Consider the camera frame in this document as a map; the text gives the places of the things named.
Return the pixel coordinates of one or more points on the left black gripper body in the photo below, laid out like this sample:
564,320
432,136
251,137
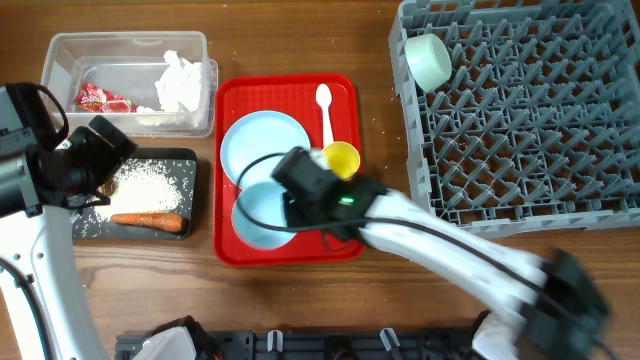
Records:
96,161

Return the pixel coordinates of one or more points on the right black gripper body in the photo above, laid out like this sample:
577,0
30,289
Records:
299,214

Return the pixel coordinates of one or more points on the brown food scrap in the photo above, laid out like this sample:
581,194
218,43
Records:
109,188

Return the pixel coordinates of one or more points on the small light blue bowl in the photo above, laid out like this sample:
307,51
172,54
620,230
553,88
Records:
264,203

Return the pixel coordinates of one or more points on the white rice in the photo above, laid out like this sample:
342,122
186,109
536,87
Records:
145,190

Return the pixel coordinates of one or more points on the red snack wrapper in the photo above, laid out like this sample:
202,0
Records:
98,100

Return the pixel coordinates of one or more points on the yellow plastic cup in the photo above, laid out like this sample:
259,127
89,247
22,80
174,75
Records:
343,159

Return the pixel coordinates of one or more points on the orange carrot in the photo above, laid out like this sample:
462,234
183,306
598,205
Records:
168,222

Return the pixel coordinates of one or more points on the white napkin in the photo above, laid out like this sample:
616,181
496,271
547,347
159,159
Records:
179,90

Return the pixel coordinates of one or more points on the green bowl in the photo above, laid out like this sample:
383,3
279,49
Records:
429,61

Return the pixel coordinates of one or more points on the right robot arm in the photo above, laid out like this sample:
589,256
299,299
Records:
537,308

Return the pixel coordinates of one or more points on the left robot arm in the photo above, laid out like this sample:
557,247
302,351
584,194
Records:
47,172

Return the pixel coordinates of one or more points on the black waste tray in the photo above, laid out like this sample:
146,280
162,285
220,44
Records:
185,200

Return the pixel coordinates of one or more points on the clear plastic waste bin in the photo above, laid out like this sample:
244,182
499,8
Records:
126,64

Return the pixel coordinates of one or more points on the grey dishwasher rack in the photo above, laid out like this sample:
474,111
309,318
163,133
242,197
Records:
537,127

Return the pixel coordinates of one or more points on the red serving tray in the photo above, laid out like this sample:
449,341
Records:
294,95

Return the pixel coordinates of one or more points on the white plastic spoon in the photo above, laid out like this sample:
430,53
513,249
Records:
324,101

